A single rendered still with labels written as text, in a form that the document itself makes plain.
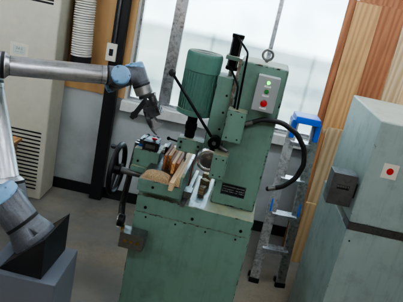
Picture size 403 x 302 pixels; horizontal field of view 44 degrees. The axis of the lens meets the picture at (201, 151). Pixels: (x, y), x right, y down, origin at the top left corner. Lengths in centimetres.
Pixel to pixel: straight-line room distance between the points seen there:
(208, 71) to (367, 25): 166
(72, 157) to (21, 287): 211
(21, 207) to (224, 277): 103
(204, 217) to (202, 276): 32
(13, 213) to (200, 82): 101
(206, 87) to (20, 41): 178
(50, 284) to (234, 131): 102
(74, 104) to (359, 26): 220
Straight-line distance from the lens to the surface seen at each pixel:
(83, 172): 421
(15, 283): 223
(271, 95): 227
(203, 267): 254
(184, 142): 250
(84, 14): 374
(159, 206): 244
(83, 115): 406
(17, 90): 387
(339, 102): 375
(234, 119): 228
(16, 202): 219
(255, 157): 240
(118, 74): 230
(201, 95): 239
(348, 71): 373
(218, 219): 241
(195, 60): 236
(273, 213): 331
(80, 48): 377
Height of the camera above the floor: 180
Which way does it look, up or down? 18 degrees down
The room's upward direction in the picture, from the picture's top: 12 degrees clockwise
